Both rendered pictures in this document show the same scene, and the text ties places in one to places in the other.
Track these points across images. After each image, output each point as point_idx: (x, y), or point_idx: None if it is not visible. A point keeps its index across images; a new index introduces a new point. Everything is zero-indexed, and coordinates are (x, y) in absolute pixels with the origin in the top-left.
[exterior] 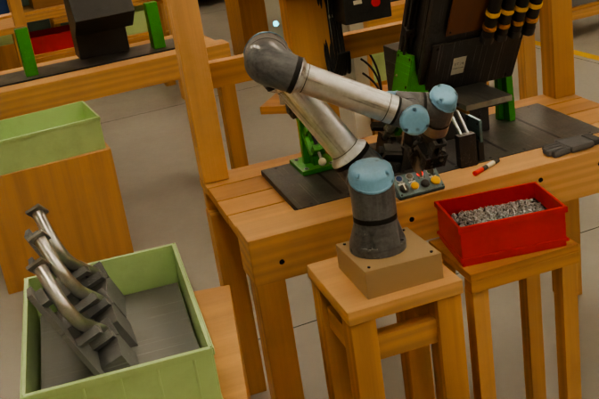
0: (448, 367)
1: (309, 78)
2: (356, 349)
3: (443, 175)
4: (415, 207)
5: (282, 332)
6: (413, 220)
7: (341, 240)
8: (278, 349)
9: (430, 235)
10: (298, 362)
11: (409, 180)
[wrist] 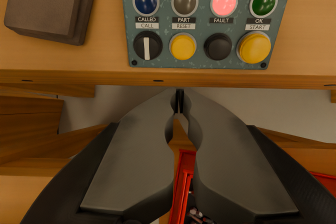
0: None
1: None
2: None
3: None
4: (169, 77)
5: (1, 87)
6: (161, 81)
7: (9, 78)
8: (9, 89)
9: (191, 86)
10: (40, 91)
11: (177, 19)
